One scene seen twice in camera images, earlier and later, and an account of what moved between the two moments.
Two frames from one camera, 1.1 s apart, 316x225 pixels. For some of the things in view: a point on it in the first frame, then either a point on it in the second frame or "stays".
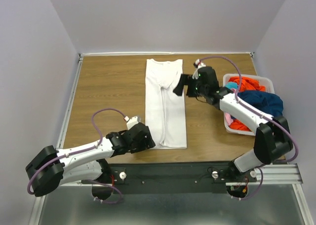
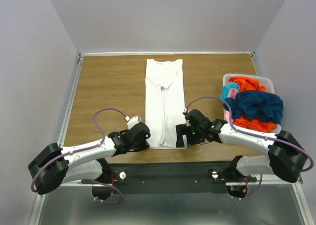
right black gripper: [184, 79] to [182, 129]
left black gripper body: [137, 147] stays
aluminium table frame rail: [70, 99] stays
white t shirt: [165, 116] stays
